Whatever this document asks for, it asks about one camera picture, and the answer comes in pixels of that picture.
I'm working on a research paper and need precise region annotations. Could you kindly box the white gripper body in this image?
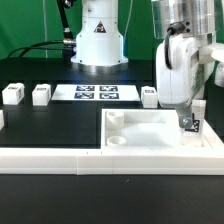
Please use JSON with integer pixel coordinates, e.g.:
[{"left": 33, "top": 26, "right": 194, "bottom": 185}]
[{"left": 156, "top": 35, "right": 215, "bottom": 108}]

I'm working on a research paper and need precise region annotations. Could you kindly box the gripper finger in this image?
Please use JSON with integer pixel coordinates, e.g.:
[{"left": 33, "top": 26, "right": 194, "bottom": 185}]
[{"left": 176, "top": 106, "right": 193, "bottom": 129}]

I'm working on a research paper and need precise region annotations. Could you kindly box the black cable on table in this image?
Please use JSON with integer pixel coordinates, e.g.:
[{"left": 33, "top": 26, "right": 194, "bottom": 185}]
[{"left": 7, "top": 39, "right": 78, "bottom": 60}]

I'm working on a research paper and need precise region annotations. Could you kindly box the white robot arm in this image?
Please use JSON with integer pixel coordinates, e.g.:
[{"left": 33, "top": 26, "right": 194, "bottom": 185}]
[{"left": 71, "top": 0, "right": 224, "bottom": 129}]

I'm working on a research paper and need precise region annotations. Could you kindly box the white sheet with fiducial tags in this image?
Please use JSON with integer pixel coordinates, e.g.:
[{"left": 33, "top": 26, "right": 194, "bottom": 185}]
[{"left": 52, "top": 84, "right": 140, "bottom": 101}]

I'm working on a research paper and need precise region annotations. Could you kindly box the white U-shaped obstacle fence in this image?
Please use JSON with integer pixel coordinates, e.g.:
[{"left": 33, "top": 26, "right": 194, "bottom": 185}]
[{"left": 0, "top": 109, "right": 224, "bottom": 176}]

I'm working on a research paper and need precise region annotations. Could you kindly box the white square table top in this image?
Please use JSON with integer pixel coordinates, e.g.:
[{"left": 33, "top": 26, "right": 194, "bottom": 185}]
[{"left": 101, "top": 109, "right": 224, "bottom": 149}]

